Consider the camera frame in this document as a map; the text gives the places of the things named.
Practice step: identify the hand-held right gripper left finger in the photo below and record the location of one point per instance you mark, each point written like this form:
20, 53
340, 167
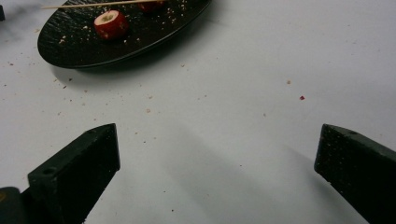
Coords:
77, 174

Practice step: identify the thin bamboo skewer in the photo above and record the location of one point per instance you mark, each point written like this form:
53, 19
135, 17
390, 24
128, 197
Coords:
93, 4

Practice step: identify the red hawthorn fruit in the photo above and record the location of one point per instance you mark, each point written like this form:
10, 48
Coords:
110, 26
151, 5

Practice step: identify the black round textured plate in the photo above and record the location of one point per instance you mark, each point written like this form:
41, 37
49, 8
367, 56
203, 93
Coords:
77, 46

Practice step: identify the white table cover board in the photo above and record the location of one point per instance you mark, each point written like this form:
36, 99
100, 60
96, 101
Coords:
218, 93

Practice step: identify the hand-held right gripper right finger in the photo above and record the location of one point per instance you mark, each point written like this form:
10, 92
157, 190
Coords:
358, 168

